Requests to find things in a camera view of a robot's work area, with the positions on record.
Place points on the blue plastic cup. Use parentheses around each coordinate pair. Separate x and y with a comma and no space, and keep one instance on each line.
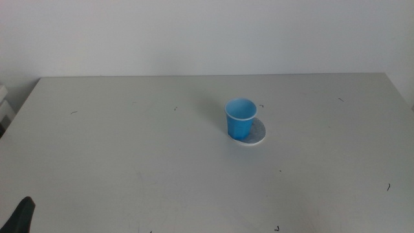
(239,126)

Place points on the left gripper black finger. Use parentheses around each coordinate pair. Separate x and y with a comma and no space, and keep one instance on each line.
(19,218)

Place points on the grey round cup mat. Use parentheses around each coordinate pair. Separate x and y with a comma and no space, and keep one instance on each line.
(257,133)

